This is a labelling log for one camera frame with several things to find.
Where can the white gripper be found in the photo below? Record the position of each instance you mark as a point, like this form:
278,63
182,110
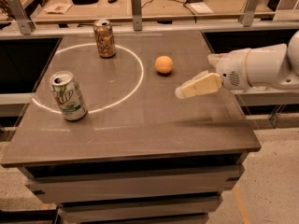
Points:
231,70

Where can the orange fruit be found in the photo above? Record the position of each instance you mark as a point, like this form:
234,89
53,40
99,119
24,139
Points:
164,64

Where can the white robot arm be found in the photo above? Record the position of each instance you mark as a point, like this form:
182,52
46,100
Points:
275,67

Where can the brown gold soda can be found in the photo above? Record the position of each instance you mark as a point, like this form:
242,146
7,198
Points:
104,38

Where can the white green 7up can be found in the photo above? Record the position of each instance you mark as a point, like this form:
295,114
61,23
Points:
68,96

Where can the white paper sheet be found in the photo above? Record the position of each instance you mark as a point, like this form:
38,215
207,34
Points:
201,8

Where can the grey drawer cabinet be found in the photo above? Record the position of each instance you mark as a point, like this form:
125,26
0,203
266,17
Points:
156,191

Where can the black object on bench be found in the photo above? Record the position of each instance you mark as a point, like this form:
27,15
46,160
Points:
84,2

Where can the brown paper packet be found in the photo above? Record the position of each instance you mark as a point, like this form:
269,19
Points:
58,8

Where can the wooden workbench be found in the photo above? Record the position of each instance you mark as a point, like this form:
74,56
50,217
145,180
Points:
152,10

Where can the right metal bracket post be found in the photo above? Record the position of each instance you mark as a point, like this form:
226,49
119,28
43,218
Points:
247,16

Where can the metal bracket post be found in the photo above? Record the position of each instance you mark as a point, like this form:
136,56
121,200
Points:
25,24
136,14
247,16

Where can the middle metal bracket post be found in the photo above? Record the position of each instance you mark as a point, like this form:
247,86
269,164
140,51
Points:
136,14

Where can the left metal bracket post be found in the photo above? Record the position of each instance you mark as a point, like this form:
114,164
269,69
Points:
25,24

